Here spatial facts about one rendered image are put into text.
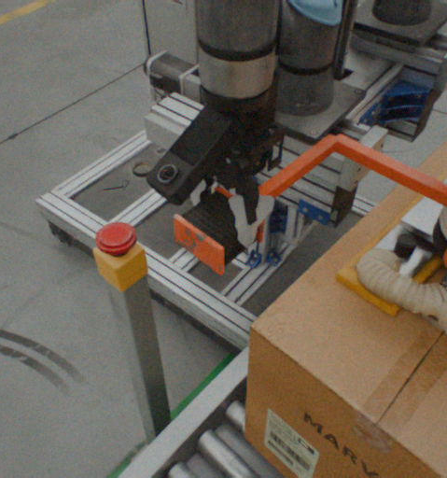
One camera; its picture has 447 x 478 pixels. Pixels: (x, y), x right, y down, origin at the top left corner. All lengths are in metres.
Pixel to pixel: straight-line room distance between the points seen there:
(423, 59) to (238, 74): 1.10
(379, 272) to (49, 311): 1.64
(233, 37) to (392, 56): 1.14
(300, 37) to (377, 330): 0.61
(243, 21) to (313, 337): 0.43
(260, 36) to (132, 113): 2.60
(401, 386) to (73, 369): 1.45
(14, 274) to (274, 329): 1.71
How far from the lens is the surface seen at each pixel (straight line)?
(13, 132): 3.09
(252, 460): 1.28
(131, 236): 0.90
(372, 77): 1.52
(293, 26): 1.10
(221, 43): 0.50
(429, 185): 0.77
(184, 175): 0.54
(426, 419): 0.72
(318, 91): 1.16
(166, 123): 1.31
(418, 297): 0.70
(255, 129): 0.60
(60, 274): 2.27
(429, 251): 0.84
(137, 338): 1.11
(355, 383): 0.71
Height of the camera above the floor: 1.69
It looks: 47 degrees down
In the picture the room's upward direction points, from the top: straight up
